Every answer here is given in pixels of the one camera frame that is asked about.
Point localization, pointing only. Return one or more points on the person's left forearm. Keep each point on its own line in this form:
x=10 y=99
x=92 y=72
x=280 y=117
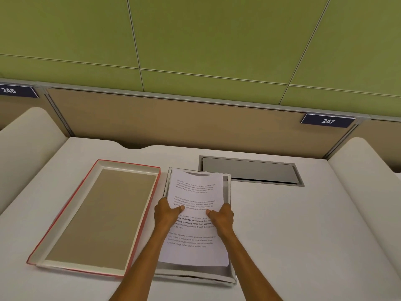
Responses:
x=137 y=266

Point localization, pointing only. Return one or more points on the silver box tray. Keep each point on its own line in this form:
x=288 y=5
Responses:
x=228 y=222

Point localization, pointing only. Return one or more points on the beige desk partition panel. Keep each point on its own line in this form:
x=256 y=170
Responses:
x=194 y=125

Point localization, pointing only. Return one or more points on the white desk side divider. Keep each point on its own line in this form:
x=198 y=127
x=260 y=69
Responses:
x=366 y=175
x=26 y=144

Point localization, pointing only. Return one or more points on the person's right forearm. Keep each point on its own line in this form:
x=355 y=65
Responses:
x=247 y=266

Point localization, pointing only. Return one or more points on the person's left hand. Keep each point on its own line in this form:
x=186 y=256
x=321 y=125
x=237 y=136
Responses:
x=164 y=214

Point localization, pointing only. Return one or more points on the red-edged box lid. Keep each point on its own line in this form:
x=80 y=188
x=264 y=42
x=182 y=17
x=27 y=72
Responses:
x=90 y=216

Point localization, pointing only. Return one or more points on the dark blue number sign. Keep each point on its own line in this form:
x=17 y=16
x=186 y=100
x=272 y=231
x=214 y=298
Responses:
x=17 y=91
x=327 y=121

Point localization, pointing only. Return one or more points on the person's right hand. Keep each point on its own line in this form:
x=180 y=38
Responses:
x=223 y=220

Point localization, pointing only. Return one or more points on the person's right thumb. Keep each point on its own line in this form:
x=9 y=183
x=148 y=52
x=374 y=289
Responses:
x=211 y=213

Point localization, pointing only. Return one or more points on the printed white paper sheets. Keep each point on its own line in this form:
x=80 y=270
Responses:
x=195 y=228

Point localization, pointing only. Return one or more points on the person's left thumb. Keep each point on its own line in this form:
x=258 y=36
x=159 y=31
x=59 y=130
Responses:
x=178 y=209

